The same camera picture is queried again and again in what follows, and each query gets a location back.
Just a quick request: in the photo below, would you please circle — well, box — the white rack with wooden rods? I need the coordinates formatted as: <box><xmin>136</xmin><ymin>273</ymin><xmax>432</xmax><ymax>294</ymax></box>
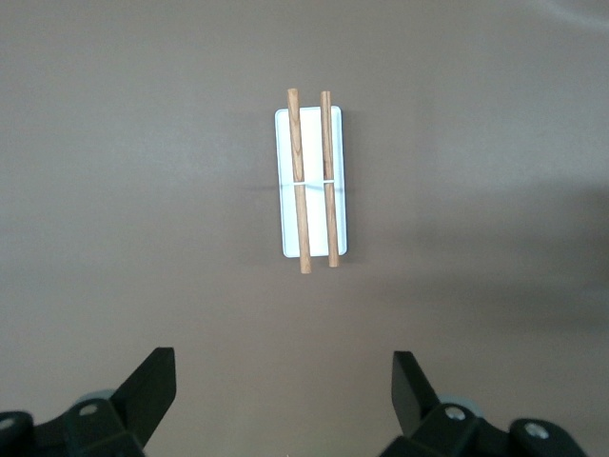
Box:
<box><xmin>273</xmin><ymin>87</ymin><xmax>347</xmax><ymax>275</ymax></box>

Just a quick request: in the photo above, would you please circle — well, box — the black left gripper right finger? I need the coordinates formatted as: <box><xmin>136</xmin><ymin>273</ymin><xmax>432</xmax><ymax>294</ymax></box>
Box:
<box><xmin>383</xmin><ymin>350</ymin><xmax>609</xmax><ymax>457</ymax></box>

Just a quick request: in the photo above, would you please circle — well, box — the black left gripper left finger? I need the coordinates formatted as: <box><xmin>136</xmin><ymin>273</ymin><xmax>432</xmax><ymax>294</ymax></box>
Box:
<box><xmin>0</xmin><ymin>347</ymin><xmax>178</xmax><ymax>457</ymax></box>

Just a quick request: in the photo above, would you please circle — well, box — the brown table cover mat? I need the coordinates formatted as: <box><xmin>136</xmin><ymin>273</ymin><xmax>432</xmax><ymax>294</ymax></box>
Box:
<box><xmin>0</xmin><ymin>0</ymin><xmax>609</xmax><ymax>457</ymax></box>

